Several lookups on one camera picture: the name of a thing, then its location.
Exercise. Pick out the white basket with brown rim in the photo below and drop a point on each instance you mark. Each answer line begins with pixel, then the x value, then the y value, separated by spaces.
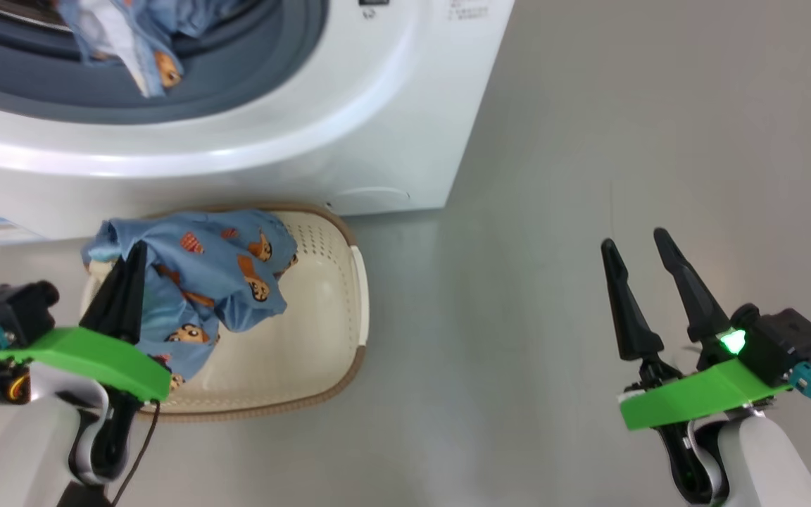
pixel 307 317

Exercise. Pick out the white front-load washing machine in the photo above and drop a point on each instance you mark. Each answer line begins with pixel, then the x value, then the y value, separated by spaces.
pixel 307 155

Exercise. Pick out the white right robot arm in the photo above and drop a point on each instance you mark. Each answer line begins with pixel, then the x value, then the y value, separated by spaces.
pixel 764 465

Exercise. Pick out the round white filter cover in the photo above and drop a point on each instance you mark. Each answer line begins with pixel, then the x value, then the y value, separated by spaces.
pixel 370 201

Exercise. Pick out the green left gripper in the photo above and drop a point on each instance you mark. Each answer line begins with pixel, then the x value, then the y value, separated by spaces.
pixel 89 359

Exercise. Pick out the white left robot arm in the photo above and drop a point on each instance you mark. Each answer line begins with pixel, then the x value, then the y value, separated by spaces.
pixel 18 451

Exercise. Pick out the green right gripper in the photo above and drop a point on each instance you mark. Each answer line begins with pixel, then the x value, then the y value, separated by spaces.
pixel 694 401

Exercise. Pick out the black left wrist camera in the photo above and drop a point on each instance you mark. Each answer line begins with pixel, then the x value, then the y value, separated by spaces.
pixel 15 313

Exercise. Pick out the blue cartoon print garment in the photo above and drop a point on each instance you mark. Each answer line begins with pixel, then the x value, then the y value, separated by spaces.
pixel 222 260
pixel 131 35

